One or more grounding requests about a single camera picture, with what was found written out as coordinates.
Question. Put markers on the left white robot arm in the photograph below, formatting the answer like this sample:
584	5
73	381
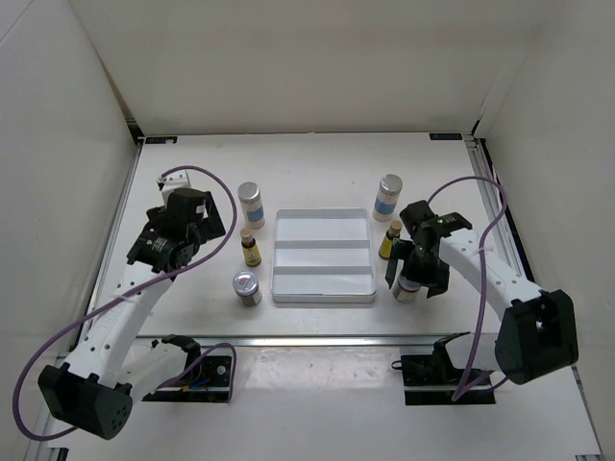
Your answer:
94	389

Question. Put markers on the aluminium table edge rail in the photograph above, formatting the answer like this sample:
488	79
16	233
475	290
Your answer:
320	341

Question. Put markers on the right blue-label salt shaker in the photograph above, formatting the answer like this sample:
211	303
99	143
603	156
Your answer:
390	188

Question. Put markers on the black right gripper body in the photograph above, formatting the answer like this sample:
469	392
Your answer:
418	267

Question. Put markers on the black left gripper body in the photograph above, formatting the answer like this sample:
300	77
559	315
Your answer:
155	214

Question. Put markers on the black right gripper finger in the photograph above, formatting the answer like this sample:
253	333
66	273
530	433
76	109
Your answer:
439	283
400	252

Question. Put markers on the white-lid spice jar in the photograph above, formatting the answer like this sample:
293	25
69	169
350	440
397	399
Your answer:
246	287
405	290

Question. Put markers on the yellow-label sauce bottle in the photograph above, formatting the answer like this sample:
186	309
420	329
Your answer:
393	232
250	249

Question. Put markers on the left blue-label salt shaker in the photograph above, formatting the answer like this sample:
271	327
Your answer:
249	196

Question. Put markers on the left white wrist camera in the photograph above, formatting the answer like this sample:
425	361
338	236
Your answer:
167	184

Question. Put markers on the white divided tray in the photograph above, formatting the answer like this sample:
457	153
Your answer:
323	255

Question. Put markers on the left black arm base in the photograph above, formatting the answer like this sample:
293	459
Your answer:
208	375

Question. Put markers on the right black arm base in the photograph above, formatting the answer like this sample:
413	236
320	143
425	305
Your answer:
430	379

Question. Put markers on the right yellow-label sauce bottle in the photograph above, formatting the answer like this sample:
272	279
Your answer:
393	232

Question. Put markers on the left yellow-label sauce bottle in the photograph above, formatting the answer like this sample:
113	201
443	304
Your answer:
250	249

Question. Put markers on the blue-label salt shaker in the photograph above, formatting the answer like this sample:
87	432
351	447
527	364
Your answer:
249	196
390	188

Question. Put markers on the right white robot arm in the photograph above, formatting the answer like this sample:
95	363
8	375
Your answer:
537	334

